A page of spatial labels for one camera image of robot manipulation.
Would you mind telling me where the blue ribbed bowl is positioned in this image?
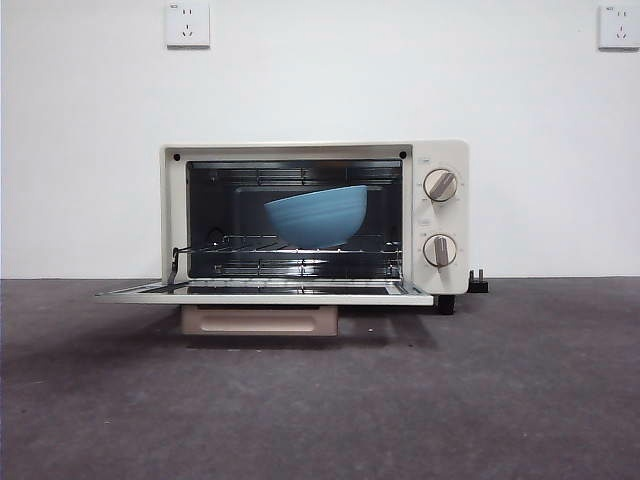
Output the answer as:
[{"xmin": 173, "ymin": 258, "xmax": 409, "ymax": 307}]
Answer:
[{"xmin": 263, "ymin": 184, "xmax": 369, "ymax": 249}]

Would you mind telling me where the oven door with beige handle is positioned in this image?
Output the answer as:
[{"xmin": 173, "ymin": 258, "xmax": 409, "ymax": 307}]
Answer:
[{"xmin": 94, "ymin": 248, "xmax": 435, "ymax": 336}]

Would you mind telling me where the beige oven control knob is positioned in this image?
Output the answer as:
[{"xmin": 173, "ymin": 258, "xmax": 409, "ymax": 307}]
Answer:
[
  {"xmin": 422, "ymin": 233, "xmax": 458, "ymax": 267},
  {"xmin": 422, "ymin": 168, "xmax": 459, "ymax": 203}
]

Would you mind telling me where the cream Toshiba toaster oven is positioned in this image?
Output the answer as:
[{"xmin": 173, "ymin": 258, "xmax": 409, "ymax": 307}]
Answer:
[{"xmin": 159, "ymin": 139, "xmax": 471, "ymax": 316}]

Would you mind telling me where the metal wire oven rack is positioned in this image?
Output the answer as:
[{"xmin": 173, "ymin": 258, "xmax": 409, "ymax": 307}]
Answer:
[{"xmin": 179, "ymin": 233, "xmax": 404, "ymax": 256}]

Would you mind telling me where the white wall power socket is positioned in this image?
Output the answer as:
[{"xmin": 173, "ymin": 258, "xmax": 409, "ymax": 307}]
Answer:
[
  {"xmin": 598, "ymin": 3, "xmax": 640, "ymax": 50},
  {"xmin": 166, "ymin": 1, "xmax": 211, "ymax": 50}
]

